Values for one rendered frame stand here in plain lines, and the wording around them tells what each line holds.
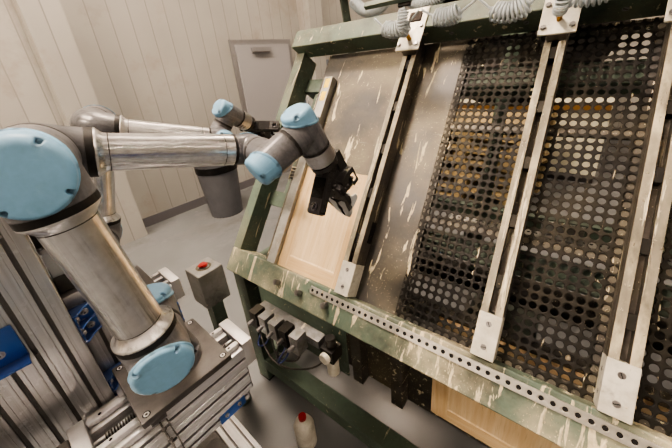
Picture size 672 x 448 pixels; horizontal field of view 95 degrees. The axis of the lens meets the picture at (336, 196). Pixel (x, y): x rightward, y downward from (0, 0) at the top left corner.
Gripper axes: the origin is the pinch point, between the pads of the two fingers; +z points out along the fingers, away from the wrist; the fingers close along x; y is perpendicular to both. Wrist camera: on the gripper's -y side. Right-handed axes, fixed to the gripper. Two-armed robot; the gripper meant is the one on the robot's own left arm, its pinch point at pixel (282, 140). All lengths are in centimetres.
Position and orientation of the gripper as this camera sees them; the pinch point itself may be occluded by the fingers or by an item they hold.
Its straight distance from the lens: 152.8
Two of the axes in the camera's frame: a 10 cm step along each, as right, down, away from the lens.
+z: 5.4, 2.5, 8.0
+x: 0.0, 9.5, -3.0
